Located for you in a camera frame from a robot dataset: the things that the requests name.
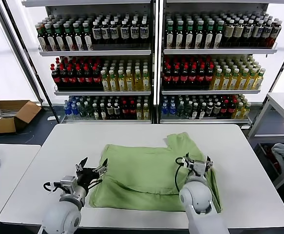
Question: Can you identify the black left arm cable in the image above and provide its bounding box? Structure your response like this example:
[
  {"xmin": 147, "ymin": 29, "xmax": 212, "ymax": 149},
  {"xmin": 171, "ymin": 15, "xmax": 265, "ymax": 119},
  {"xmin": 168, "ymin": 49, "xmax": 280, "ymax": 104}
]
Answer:
[{"xmin": 43, "ymin": 181, "xmax": 62, "ymax": 193}]

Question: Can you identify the dark storage bin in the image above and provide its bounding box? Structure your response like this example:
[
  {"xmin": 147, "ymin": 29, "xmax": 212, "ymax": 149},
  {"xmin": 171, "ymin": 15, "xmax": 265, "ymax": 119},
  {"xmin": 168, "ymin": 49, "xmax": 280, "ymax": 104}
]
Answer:
[{"xmin": 256, "ymin": 142, "xmax": 284, "ymax": 182}]

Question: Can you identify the black metal frame post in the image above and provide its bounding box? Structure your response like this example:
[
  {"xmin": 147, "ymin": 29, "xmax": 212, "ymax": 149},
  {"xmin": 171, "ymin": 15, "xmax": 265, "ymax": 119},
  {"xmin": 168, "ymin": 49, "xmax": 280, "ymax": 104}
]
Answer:
[
  {"xmin": 249, "ymin": 33, "xmax": 284, "ymax": 127},
  {"xmin": 4, "ymin": 0, "xmax": 61, "ymax": 122}
]

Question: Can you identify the dark drink bottle green cap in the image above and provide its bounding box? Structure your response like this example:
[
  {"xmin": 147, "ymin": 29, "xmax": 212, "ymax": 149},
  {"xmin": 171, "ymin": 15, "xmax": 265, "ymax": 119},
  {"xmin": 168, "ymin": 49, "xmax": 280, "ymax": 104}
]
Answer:
[
  {"xmin": 45, "ymin": 23, "xmax": 57, "ymax": 51},
  {"xmin": 36, "ymin": 23, "xmax": 48, "ymax": 51},
  {"xmin": 73, "ymin": 22, "xmax": 84, "ymax": 51},
  {"xmin": 63, "ymin": 22, "xmax": 76, "ymax": 51},
  {"xmin": 82, "ymin": 21, "xmax": 94, "ymax": 50},
  {"xmin": 185, "ymin": 20, "xmax": 195, "ymax": 48},
  {"xmin": 165, "ymin": 20, "xmax": 175, "ymax": 48},
  {"xmin": 175, "ymin": 20, "xmax": 185, "ymax": 48},
  {"xmin": 214, "ymin": 20, "xmax": 225, "ymax": 48},
  {"xmin": 55, "ymin": 22, "xmax": 66, "ymax": 51},
  {"xmin": 194, "ymin": 20, "xmax": 205, "ymax": 48},
  {"xmin": 205, "ymin": 20, "xmax": 215, "ymax": 48}
]

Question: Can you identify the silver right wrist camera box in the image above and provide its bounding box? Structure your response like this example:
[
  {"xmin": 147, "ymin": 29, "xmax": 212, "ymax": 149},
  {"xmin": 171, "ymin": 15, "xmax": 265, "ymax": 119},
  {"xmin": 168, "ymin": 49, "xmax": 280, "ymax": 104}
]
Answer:
[{"xmin": 192, "ymin": 159, "xmax": 209, "ymax": 178}]

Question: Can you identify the cola bottle red cap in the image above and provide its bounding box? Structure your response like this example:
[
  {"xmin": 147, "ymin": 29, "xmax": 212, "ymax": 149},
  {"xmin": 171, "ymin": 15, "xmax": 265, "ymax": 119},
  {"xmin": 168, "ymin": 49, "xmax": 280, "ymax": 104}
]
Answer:
[
  {"xmin": 227, "ymin": 99, "xmax": 236, "ymax": 118},
  {"xmin": 121, "ymin": 99, "xmax": 129, "ymax": 119},
  {"xmin": 220, "ymin": 99, "xmax": 228, "ymax": 118},
  {"xmin": 189, "ymin": 63, "xmax": 199, "ymax": 89},
  {"xmin": 198, "ymin": 63, "xmax": 207, "ymax": 89},
  {"xmin": 84, "ymin": 65, "xmax": 94, "ymax": 89},
  {"xmin": 58, "ymin": 65, "xmax": 69, "ymax": 89},
  {"xmin": 128, "ymin": 99, "xmax": 136, "ymax": 119},
  {"xmin": 206, "ymin": 63, "xmax": 215, "ymax": 89},
  {"xmin": 76, "ymin": 65, "xmax": 86, "ymax": 89},
  {"xmin": 162, "ymin": 63, "xmax": 172, "ymax": 89},
  {"xmin": 50, "ymin": 65, "xmax": 61, "ymax": 89},
  {"xmin": 181, "ymin": 63, "xmax": 190, "ymax": 89},
  {"xmin": 93, "ymin": 65, "xmax": 102, "ymax": 89},
  {"xmin": 171, "ymin": 63, "xmax": 181, "ymax": 89},
  {"xmin": 67, "ymin": 65, "xmax": 77, "ymax": 89}
]

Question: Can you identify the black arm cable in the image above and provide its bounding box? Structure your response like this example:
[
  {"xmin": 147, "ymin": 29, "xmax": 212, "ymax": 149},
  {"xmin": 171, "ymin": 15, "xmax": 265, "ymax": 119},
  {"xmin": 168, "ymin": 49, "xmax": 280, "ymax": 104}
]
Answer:
[
  {"xmin": 175, "ymin": 157, "xmax": 189, "ymax": 194},
  {"xmin": 43, "ymin": 181, "xmax": 62, "ymax": 193}
]

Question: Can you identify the dark bottle beige label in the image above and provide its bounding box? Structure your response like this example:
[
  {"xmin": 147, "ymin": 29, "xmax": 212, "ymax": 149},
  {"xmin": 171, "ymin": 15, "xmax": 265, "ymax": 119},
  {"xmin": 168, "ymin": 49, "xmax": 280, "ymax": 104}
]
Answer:
[
  {"xmin": 234, "ymin": 19, "xmax": 245, "ymax": 47},
  {"xmin": 224, "ymin": 19, "xmax": 235, "ymax": 47}
]

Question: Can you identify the green polo shirt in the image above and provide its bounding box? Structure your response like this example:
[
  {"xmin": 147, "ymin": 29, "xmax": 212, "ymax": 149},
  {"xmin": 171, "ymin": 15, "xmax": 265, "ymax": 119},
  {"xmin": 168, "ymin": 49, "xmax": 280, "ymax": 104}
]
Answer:
[{"xmin": 88, "ymin": 132, "xmax": 224, "ymax": 212}]

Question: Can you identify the white table grey frame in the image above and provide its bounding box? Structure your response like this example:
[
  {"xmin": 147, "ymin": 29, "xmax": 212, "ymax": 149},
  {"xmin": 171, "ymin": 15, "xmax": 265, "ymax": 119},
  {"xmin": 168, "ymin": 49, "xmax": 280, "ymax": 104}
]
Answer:
[{"xmin": 247, "ymin": 92, "xmax": 284, "ymax": 191}]

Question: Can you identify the brown cardboard box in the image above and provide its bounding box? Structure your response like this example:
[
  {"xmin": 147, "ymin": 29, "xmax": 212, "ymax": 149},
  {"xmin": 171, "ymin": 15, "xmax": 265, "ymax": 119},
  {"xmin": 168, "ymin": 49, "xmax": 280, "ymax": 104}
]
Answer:
[{"xmin": 0, "ymin": 100, "xmax": 42, "ymax": 135}]

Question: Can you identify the red cloth item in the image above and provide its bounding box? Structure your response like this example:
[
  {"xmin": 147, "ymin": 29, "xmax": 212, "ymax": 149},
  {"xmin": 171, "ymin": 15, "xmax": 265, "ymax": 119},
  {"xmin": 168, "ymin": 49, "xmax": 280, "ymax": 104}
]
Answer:
[{"xmin": 263, "ymin": 145, "xmax": 280, "ymax": 173}]

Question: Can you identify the clear plastic packaging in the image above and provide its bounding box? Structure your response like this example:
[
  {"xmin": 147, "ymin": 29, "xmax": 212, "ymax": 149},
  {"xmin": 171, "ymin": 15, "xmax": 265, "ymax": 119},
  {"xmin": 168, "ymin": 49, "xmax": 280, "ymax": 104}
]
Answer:
[{"xmin": 0, "ymin": 109, "xmax": 19, "ymax": 119}]

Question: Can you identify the dark bottle blue white label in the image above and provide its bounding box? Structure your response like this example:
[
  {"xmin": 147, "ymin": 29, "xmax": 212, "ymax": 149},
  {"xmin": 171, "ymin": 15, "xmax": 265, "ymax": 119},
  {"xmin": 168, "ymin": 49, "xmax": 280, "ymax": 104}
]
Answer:
[
  {"xmin": 270, "ymin": 20, "xmax": 283, "ymax": 47},
  {"xmin": 109, "ymin": 20, "xmax": 119, "ymax": 44},
  {"xmin": 253, "ymin": 19, "xmax": 265, "ymax": 47},
  {"xmin": 139, "ymin": 19, "xmax": 149, "ymax": 44},
  {"xmin": 120, "ymin": 20, "xmax": 130, "ymax": 44},
  {"xmin": 92, "ymin": 20, "xmax": 102, "ymax": 44},
  {"xmin": 100, "ymin": 20, "xmax": 111, "ymax": 44},
  {"xmin": 130, "ymin": 20, "xmax": 140, "ymax": 44},
  {"xmin": 263, "ymin": 20, "xmax": 274, "ymax": 47},
  {"xmin": 244, "ymin": 20, "xmax": 255, "ymax": 47}
]

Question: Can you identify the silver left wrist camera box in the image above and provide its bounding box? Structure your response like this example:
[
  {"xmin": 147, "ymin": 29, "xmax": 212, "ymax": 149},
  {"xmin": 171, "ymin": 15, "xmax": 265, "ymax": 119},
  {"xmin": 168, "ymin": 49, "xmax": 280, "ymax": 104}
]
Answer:
[{"xmin": 58, "ymin": 175, "xmax": 78, "ymax": 194}]

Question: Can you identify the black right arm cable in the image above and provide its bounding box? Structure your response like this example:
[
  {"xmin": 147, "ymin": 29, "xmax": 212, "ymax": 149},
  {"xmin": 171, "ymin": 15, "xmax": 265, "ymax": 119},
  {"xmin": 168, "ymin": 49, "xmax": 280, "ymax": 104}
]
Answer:
[{"xmin": 175, "ymin": 157, "xmax": 189, "ymax": 194}]

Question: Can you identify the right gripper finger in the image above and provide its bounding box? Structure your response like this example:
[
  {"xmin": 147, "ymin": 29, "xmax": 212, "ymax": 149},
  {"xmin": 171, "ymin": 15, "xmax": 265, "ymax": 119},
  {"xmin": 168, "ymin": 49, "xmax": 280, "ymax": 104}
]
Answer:
[
  {"xmin": 181, "ymin": 153, "xmax": 194, "ymax": 169},
  {"xmin": 205, "ymin": 154, "xmax": 214, "ymax": 171}
]

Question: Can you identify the grey metal shelf unit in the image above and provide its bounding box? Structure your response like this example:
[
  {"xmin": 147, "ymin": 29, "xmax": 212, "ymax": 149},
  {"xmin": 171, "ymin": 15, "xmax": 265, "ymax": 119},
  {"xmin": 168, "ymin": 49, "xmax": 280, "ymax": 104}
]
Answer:
[
  {"xmin": 21, "ymin": 0, "xmax": 157, "ymax": 125},
  {"xmin": 157, "ymin": 0, "xmax": 284, "ymax": 127}
]

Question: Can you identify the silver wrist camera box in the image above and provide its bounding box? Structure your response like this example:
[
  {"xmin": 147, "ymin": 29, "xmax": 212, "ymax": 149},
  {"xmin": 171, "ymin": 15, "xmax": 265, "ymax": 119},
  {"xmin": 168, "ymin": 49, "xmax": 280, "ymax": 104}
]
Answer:
[
  {"xmin": 58, "ymin": 175, "xmax": 78, "ymax": 194},
  {"xmin": 192, "ymin": 159, "xmax": 209, "ymax": 178}
]

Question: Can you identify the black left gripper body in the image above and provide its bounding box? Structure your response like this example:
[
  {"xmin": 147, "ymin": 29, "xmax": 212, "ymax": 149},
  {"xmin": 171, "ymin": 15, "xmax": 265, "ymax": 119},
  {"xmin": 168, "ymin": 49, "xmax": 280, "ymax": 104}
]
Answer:
[{"xmin": 75, "ymin": 166, "xmax": 102, "ymax": 195}]

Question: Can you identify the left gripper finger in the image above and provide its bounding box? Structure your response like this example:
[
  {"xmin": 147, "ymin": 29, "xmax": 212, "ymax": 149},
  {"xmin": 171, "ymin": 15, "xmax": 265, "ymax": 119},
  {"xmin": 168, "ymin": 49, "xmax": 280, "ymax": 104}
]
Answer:
[
  {"xmin": 75, "ymin": 156, "xmax": 89, "ymax": 173},
  {"xmin": 92, "ymin": 158, "xmax": 109, "ymax": 178}
]

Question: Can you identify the grey metal frame post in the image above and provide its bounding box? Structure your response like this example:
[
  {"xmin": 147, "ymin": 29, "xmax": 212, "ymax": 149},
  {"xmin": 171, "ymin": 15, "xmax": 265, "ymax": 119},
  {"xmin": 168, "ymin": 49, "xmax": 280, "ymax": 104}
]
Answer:
[{"xmin": 0, "ymin": 0, "xmax": 44, "ymax": 105}]

